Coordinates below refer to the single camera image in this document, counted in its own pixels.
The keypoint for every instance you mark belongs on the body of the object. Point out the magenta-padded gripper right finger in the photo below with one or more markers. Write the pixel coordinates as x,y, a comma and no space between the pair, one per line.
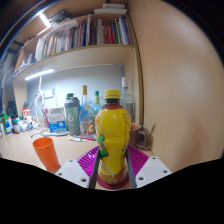
151,170

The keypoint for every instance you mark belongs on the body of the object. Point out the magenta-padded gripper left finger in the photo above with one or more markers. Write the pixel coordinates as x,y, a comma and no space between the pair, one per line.
70,171

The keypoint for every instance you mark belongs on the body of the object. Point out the yellow juice bottle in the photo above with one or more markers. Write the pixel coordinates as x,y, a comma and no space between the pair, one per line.
113,133

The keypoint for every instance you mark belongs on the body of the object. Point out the orange plastic cup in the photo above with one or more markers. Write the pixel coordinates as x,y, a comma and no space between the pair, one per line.
46,155

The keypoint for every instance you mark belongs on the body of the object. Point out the brown ceramic mug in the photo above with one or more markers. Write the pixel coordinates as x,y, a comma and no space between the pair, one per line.
141,138

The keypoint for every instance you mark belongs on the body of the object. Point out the blue and white tissue box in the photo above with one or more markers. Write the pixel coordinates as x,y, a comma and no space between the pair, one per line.
56,121

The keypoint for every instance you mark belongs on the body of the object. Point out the grey shaker bottle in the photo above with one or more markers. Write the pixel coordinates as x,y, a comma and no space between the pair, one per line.
72,118

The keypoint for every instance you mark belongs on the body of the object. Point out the clear bottle with yellow cap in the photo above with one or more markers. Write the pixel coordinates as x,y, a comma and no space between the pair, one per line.
86,116

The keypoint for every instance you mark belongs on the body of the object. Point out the pink pouch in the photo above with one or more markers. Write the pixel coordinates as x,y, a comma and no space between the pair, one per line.
45,116

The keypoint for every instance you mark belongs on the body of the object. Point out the clear glass liquor bottle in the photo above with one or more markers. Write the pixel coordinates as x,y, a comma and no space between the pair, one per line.
128,103

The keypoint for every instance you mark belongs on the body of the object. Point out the red and white canister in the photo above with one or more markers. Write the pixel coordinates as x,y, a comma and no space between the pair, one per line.
26,113

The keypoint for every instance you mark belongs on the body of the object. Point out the green glass bottle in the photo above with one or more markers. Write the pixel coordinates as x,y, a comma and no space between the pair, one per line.
97,101

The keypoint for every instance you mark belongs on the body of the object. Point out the white desk lamp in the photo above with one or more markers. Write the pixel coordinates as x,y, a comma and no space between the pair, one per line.
39,74

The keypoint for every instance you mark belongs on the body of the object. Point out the wooden shelf unit with books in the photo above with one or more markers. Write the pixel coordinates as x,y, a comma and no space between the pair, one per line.
83,55

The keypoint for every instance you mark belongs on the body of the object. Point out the ceiling light tube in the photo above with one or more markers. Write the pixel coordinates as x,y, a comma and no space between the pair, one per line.
44,20

